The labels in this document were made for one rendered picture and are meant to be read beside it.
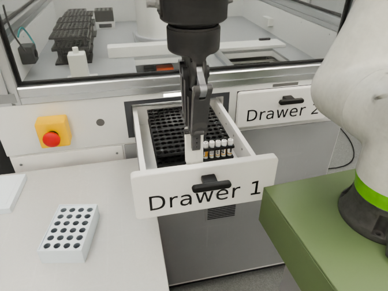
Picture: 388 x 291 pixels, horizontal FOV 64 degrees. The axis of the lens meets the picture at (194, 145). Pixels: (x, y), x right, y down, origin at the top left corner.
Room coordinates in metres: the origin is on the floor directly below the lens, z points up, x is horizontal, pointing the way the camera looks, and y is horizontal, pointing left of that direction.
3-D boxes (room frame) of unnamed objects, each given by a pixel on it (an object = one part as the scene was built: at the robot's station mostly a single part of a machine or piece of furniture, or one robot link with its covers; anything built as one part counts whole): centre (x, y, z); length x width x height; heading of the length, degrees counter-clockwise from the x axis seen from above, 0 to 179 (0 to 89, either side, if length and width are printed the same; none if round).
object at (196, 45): (0.45, 0.00, 1.15); 0.08 x 0.07 x 0.09; 13
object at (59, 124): (0.69, 0.36, 0.88); 0.07 x 0.05 x 0.07; 102
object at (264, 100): (0.84, -0.27, 0.87); 0.29 x 0.02 x 0.11; 102
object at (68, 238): (0.44, 0.26, 0.78); 0.12 x 0.08 x 0.04; 1
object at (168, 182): (0.48, -0.02, 0.87); 0.29 x 0.02 x 0.11; 102
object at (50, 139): (0.65, 0.35, 0.88); 0.04 x 0.03 x 0.04; 102
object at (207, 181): (0.45, -0.03, 0.91); 0.07 x 0.04 x 0.01; 102
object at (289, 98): (0.82, -0.27, 0.91); 0.07 x 0.04 x 0.01; 102
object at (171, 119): (0.67, 0.02, 0.87); 0.22 x 0.18 x 0.06; 12
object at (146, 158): (0.68, 0.02, 0.86); 0.40 x 0.26 x 0.06; 12
